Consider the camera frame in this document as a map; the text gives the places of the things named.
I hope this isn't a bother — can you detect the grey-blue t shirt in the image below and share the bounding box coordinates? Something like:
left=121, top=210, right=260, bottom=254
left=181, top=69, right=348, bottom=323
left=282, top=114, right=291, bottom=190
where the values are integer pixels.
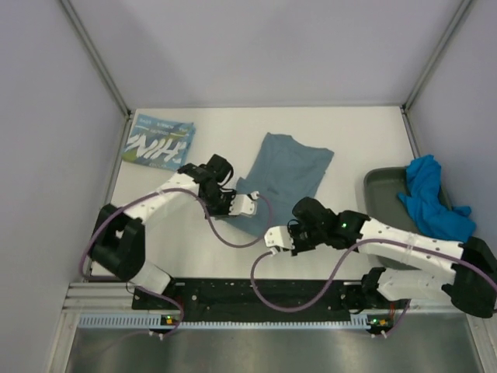
left=224, top=133, right=334, bottom=237

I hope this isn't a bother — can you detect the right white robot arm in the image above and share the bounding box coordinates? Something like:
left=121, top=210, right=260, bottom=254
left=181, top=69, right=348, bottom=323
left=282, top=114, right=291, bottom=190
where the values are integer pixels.
left=287, top=197, right=496, bottom=319

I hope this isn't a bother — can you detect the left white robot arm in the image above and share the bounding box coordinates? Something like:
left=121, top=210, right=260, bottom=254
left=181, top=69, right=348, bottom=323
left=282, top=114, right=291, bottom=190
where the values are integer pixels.
left=86, top=155, right=239, bottom=309

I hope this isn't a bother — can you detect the folded printed blue t shirt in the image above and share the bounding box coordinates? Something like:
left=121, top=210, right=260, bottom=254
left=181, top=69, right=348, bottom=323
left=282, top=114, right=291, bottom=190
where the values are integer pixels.
left=121, top=113, right=196, bottom=171

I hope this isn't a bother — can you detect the grey plastic bin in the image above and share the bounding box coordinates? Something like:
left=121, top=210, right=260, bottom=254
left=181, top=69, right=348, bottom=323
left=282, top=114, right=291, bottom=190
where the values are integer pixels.
left=363, top=165, right=465, bottom=269

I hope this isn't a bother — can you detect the bright blue t shirt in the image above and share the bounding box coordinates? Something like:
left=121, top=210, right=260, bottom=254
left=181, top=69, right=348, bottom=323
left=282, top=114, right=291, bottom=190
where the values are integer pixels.
left=397, top=155, right=476, bottom=242

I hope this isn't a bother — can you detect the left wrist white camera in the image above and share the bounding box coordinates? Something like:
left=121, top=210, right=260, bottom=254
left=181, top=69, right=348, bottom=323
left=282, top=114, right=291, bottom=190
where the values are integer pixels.
left=228, top=191, right=259, bottom=217

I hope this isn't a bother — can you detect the wrist white camera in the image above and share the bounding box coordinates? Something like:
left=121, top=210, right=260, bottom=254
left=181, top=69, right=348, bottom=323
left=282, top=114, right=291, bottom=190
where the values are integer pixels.
left=264, top=225, right=295, bottom=256
left=228, top=191, right=259, bottom=217

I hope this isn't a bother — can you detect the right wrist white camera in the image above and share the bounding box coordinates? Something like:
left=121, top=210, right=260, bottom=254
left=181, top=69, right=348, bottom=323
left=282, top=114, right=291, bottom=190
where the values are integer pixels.
left=264, top=225, right=295, bottom=256

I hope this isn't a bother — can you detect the left aluminium frame post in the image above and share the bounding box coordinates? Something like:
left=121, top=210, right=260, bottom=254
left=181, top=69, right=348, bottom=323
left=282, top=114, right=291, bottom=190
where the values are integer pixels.
left=57, top=0, right=133, bottom=117

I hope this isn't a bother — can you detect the aluminium frame post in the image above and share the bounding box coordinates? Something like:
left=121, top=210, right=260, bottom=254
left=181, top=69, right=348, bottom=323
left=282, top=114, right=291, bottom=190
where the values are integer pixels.
left=57, top=0, right=133, bottom=117
left=401, top=0, right=476, bottom=113

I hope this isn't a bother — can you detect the right aluminium frame post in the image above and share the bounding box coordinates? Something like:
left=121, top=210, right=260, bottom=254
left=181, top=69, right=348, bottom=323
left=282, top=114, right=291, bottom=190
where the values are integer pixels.
left=401, top=0, right=476, bottom=113

